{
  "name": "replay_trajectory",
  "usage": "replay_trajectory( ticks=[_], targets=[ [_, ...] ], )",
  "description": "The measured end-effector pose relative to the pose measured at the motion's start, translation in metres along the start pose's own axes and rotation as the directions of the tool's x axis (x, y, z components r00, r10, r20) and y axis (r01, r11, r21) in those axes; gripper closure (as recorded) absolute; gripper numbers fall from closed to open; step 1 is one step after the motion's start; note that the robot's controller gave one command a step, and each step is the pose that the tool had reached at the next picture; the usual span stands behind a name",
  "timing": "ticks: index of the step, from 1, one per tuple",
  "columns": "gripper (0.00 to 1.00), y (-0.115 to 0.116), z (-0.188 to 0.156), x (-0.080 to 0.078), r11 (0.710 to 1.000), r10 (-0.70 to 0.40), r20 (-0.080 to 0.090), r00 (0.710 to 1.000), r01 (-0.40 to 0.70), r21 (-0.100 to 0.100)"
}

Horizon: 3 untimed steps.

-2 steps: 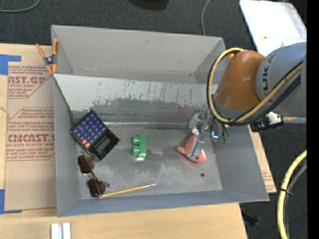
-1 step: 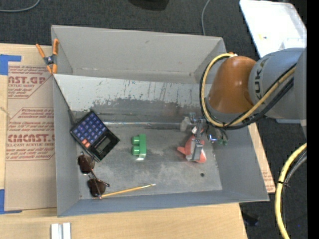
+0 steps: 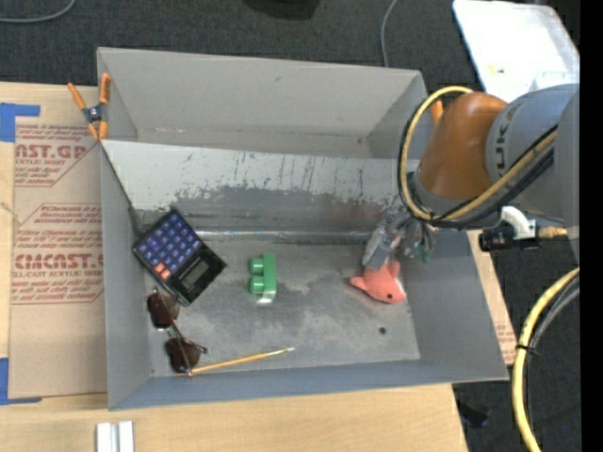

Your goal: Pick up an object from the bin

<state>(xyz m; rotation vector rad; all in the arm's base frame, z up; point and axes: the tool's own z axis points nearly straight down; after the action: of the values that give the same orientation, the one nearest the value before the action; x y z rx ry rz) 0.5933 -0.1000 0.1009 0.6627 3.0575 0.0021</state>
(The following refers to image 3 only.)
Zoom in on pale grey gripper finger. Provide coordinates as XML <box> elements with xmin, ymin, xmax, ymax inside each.
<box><xmin>362</xmin><ymin>238</ymin><xmax>393</xmax><ymax>273</ymax></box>

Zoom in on pink plush fish toy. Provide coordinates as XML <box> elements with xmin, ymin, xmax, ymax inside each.
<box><xmin>349</xmin><ymin>259</ymin><xmax>409</xmax><ymax>306</ymax></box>

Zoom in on grey metal bin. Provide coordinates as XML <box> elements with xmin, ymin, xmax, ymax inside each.
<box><xmin>96</xmin><ymin>47</ymin><xmax>512</xmax><ymax>412</ymax></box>

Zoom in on green toy building block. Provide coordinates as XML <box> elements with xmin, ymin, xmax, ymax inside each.
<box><xmin>247</xmin><ymin>251</ymin><xmax>280</xmax><ymax>307</ymax></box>

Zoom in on thin yellow paintbrush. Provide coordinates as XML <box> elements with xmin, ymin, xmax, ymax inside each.
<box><xmin>187</xmin><ymin>346</ymin><xmax>297</xmax><ymax>378</ymax></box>

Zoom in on black calculator with blue keys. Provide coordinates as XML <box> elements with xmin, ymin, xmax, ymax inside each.
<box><xmin>131</xmin><ymin>209</ymin><xmax>229</xmax><ymax>308</ymax></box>

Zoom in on brown sunglasses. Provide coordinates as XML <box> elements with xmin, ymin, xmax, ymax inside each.
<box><xmin>145</xmin><ymin>288</ymin><xmax>210</xmax><ymax>376</ymax></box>

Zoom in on brown cardboard board red print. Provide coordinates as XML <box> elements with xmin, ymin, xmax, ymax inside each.
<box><xmin>0</xmin><ymin>81</ymin><xmax>518</xmax><ymax>405</ymax></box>

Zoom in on black cylinder on white bracket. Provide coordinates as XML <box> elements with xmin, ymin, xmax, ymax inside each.
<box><xmin>479</xmin><ymin>204</ymin><xmax>569</xmax><ymax>253</ymax></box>

